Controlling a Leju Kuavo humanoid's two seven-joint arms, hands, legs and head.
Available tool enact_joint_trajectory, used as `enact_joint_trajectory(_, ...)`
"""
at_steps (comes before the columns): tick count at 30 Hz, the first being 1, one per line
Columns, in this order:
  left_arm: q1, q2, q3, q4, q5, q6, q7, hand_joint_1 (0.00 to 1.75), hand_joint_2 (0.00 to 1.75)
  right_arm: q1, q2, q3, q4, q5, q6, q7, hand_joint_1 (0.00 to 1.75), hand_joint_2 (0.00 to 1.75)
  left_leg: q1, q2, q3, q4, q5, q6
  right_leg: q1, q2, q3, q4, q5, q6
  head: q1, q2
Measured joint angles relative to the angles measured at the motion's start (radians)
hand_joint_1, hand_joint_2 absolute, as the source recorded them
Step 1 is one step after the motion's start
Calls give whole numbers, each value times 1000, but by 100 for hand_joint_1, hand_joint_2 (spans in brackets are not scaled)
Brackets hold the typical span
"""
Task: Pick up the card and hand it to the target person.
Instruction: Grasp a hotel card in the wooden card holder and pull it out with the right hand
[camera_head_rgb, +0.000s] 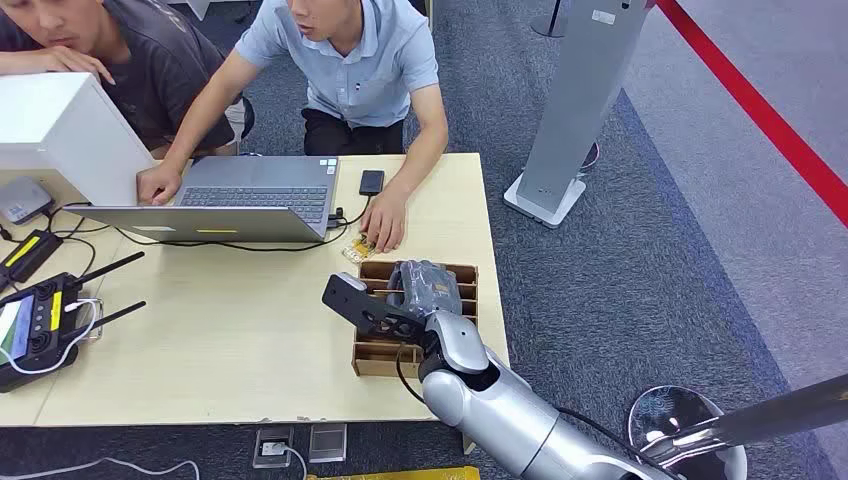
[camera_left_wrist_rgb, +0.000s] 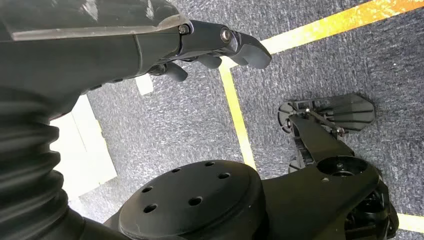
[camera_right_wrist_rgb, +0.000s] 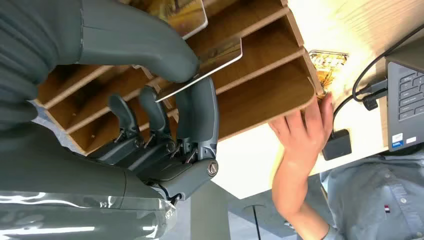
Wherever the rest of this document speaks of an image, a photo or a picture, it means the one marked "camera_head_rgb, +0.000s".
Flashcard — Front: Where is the person's right hand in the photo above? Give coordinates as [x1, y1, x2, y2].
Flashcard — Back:
[136, 161, 184, 207]
[38, 44, 118, 87]

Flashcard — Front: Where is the person's left hand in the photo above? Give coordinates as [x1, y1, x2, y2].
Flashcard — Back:
[360, 188, 409, 255]

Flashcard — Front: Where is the yellow card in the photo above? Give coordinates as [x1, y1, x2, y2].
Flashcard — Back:
[341, 234, 379, 266]

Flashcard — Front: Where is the person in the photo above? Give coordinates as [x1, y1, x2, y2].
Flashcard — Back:
[0, 0, 248, 160]
[136, 0, 450, 255]

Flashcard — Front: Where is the wooden slotted card holder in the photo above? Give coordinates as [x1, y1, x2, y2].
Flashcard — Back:
[351, 259, 480, 380]

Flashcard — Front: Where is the white box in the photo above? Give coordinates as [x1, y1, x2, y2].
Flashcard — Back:
[0, 72, 159, 208]

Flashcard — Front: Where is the grey laptop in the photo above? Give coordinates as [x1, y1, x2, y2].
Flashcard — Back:
[63, 154, 342, 245]

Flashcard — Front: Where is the small grey device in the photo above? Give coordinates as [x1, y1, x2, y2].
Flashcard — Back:
[0, 176, 55, 227]

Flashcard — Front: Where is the black adapter with yellow label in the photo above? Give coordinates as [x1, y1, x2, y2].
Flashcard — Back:
[0, 229, 65, 287]

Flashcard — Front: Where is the black remote controller with antennas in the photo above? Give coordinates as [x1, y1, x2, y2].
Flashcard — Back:
[0, 250, 148, 395]

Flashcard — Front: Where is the grey kiosk stand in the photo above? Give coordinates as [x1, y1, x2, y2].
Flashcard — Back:
[502, 0, 656, 231]

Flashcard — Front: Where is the grey floor plate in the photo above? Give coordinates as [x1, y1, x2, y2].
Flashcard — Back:
[307, 423, 349, 465]

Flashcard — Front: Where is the dark stanchion base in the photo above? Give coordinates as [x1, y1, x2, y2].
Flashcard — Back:
[529, 0, 572, 40]

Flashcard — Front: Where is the floor power socket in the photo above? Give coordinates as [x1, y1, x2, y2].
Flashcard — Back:
[251, 425, 295, 471]

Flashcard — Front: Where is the yellow strip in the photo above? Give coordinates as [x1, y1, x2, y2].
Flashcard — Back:
[305, 465, 482, 480]

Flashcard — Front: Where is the red barrier belt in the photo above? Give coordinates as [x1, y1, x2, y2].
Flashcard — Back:
[654, 0, 848, 231]

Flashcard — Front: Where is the chrome stanchion with round base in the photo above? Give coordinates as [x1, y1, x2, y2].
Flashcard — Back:
[626, 372, 848, 480]

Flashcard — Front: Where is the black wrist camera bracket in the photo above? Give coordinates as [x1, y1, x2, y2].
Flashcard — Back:
[321, 272, 429, 346]

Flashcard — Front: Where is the black laptop cable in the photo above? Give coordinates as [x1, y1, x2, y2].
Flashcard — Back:
[113, 195, 374, 255]

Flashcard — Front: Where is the white floor cable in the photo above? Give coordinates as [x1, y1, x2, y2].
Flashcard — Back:
[0, 456, 201, 480]

